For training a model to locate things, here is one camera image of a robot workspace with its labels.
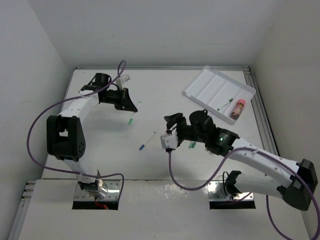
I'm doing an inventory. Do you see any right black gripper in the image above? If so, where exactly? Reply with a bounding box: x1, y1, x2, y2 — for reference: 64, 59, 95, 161
163, 113, 207, 144

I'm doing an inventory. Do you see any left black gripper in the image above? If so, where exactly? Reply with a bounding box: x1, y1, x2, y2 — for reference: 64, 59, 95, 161
101, 87, 137, 112

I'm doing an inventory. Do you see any pink capped clear tube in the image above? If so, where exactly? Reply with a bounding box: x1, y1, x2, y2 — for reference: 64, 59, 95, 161
230, 99, 246, 121

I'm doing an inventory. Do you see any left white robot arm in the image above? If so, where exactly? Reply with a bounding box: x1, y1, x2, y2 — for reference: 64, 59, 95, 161
46, 73, 138, 199

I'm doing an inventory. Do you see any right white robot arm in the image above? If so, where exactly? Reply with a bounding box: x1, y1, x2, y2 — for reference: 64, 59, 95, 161
160, 110, 318, 211

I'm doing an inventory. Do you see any blue capped white pen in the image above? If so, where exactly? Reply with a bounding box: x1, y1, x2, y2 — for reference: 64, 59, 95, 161
139, 131, 156, 151

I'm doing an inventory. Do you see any white divided tray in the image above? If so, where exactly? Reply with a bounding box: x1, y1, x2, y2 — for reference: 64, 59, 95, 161
182, 66, 256, 125

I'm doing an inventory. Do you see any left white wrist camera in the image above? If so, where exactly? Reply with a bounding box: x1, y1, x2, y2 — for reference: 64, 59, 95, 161
117, 74, 131, 88

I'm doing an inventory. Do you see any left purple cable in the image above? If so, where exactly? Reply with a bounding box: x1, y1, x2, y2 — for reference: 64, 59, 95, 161
26, 59, 127, 198

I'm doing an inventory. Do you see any purple cable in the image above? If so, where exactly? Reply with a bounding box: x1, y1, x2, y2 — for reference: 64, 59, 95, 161
167, 147, 316, 240
26, 59, 127, 198

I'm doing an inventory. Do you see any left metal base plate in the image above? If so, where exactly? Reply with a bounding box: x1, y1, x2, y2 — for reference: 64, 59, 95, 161
74, 179, 122, 202

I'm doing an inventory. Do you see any metal base plate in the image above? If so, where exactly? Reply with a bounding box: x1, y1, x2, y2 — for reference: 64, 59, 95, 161
207, 180, 254, 203
74, 179, 122, 202

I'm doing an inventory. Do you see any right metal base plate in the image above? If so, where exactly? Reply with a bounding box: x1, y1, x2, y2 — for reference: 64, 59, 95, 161
207, 180, 254, 203

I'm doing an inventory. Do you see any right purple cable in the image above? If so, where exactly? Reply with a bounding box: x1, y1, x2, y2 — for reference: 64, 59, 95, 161
167, 147, 316, 240

